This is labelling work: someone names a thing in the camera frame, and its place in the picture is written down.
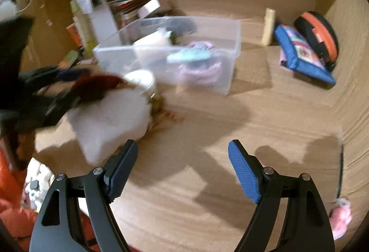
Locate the red pouch gold tie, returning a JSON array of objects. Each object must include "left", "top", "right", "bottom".
[{"left": 70, "top": 75, "right": 125, "bottom": 103}]

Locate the white cloth pouch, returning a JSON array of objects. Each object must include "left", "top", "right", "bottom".
[{"left": 67, "top": 88, "right": 151, "bottom": 166}]

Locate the round white plastic container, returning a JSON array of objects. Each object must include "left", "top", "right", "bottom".
[{"left": 123, "top": 69, "right": 156, "bottom": 97}]

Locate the mint green tube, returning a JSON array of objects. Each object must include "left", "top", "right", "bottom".
[{"left": 166, "top": 48, "right": 211, "bottom": 64}]

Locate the pink rope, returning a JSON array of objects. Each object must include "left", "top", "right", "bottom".
[{"left": 177, "top": 40, "right": 223, "bottom": 89}]

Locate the orange green tube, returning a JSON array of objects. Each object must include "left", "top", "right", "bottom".
[{"left": 57, "top": 50, "right": 79, "bottom": 69}]

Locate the yellow green spray bottle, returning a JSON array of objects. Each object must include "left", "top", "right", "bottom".
[{"left": 70, "top": 0, "right": 97, "bottom": 58}]

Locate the small orange box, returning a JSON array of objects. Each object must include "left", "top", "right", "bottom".
[{"left": 66, "top": 24, "right": 83, "bottom": 48}]

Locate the white arched paper holder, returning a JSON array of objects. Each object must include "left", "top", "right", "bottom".
[{"left": 73, "top": 0, "right": 118, "bottom": 45}]

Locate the white fluffy pompom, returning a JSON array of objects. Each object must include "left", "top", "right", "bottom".
[{"left": 0, "top": 0, "right": 18, "bottom": 22}]

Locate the stack of books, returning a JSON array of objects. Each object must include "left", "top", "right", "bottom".
[{"left": 107, "top": 0, "right": 148, "bottom": 29}]

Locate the small white pink box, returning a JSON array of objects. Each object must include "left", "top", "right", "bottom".
[{"left": 137, "top": 0, "right": 172, "bottom": 19}]

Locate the clear plastic storage bin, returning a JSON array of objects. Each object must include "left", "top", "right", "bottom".
[{"left": 93, "top": 16, "right": 241, "bottom": 95}]

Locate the pink phone under pouch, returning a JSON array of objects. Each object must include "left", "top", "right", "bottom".
[{"left": 279, "top": 49, "right": 292, "bottom": 71}]

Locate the blue patchwork pouch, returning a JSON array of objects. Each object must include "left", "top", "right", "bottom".
[{"left": 274, "top": 24, "right": 336, "bottom": 86}]

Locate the black orange zip case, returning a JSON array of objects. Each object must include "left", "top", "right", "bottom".
[{"left": 293, "top": 11, "right": 339, "bottom": 71}]

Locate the cream lotion tube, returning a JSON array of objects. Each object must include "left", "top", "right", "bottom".
[{"left": 261, "top": 8, "right": 277, "bottom": 47}]

